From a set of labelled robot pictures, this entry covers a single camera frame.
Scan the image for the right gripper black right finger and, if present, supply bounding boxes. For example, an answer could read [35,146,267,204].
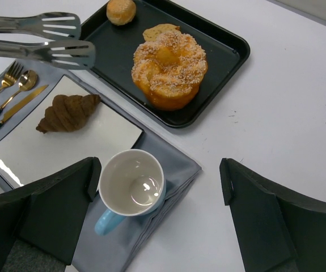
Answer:
[219,158,326,271]

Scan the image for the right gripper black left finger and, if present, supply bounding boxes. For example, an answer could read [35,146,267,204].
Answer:
[0,157,101,271]

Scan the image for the brown chocolate croissant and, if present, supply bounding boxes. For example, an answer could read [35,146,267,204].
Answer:
[36,94,101,134]

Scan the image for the silver metal tongs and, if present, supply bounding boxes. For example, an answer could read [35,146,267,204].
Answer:
[0,12,96,70]

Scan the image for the large sugared round bread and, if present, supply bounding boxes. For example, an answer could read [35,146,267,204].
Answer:
[131,31,208,111]

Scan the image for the blue white mug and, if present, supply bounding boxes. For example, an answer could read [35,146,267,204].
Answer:
[94,149,167,235]

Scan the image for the grey cloth placemat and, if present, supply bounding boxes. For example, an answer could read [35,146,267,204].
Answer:
[0,61,201,271]

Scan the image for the black baking tray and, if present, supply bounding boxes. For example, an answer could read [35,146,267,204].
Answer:
[80,1,250,129]

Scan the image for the sliced loaf cake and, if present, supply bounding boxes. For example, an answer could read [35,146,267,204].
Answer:
[142,23,180,41]

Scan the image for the small round bun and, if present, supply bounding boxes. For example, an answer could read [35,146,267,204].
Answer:
[106,0,137,26]

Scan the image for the gold knife green handle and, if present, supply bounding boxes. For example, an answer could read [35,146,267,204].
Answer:
[0,84,49,144]

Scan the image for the gold spoon green handle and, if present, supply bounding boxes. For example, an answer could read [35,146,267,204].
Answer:
[0,70,39,114]

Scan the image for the gold fork green handle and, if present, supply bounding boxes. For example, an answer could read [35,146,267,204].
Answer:
[0,61,24,93]

